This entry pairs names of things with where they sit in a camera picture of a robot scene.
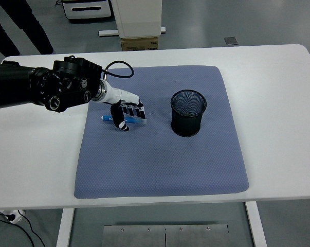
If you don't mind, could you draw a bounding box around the blue marker pen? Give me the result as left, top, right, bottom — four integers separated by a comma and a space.
101, 115, 148, 127

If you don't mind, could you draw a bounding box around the white power strip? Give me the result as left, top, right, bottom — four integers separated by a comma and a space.
0, 209, 26, 224

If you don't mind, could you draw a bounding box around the black floor cable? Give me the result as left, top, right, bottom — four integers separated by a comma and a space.
0, 210, 46, 247

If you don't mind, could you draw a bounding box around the person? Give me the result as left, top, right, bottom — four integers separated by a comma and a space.
0, 0, 54, 57

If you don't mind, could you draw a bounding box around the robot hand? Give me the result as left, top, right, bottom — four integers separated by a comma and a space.
102, 81, 147, 132

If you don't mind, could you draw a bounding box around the blue-grey textured mat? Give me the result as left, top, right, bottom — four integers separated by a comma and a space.
74, 65, 250, 199

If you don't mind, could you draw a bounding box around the cardboard box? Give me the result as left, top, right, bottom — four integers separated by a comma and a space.
120, 36, 159, 52

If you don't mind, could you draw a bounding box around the white pedestal cabinet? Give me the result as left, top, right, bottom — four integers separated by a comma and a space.
112, 0, 162, 39

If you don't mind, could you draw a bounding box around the white pedestal base bar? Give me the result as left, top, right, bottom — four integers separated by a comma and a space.
98, 26, 167, 37

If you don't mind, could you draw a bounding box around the black mesh pen holder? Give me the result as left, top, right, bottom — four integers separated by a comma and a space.
170, 89, 208, 137

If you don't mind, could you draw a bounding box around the white appliance with black slot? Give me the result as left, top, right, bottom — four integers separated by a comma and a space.
61, 0, 112, 21

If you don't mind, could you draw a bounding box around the grey metal plate with screws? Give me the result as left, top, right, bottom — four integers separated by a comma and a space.
102, 224, 229, 247

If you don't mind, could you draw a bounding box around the white table leg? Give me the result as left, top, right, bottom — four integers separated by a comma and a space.
244, 201, 268, 247
56, 207, 75, 247

